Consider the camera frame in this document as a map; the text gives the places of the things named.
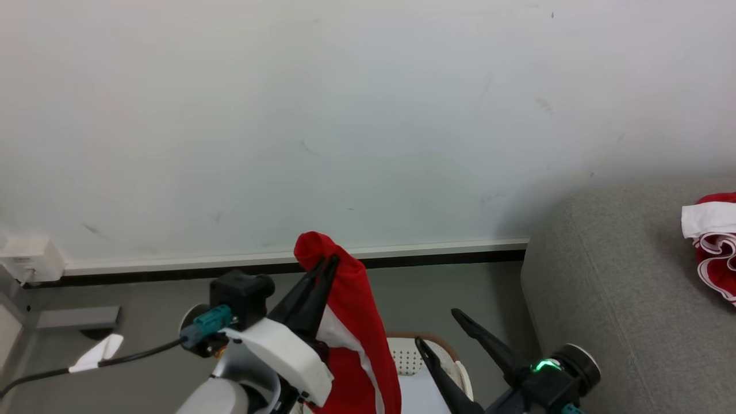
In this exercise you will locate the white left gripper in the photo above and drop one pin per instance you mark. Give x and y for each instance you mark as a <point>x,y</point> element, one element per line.
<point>290,356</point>

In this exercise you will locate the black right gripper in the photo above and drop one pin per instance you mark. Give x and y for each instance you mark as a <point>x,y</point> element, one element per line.
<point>540,388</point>

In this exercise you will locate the red jersey with lettering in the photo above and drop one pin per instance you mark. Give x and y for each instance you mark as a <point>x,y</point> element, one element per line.
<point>356,299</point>

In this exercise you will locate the red garment with white sleeve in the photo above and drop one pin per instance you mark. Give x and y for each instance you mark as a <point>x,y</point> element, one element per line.
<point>716,247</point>

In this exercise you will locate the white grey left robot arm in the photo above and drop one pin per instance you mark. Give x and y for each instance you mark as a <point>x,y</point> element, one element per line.
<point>230,391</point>

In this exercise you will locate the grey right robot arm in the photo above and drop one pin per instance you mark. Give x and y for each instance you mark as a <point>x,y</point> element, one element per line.
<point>583,365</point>

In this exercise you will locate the grey fabric sofa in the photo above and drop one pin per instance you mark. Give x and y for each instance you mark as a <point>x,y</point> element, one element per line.
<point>621,287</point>

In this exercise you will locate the white plastic laundry basket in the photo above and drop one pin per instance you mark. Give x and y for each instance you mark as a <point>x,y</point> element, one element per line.
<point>411,356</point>

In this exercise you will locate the white black baseboard strip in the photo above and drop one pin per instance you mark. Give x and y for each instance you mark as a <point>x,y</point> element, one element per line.
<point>437,253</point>

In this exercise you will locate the black round caster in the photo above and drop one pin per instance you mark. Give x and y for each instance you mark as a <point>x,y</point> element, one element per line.
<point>96,333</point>

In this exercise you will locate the white tape tag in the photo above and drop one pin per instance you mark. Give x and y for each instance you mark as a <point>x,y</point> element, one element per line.
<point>95,353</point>

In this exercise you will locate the grey metal foot bar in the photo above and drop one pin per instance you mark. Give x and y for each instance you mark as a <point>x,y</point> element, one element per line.
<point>77,317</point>

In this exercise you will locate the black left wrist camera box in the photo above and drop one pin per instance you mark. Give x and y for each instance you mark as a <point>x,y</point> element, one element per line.
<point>241,293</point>

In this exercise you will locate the white wall socket box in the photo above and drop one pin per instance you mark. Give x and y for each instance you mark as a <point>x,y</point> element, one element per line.
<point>29,257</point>

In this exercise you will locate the grey cabinet frame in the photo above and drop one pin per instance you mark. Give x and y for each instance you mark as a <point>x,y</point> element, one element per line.
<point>11,322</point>

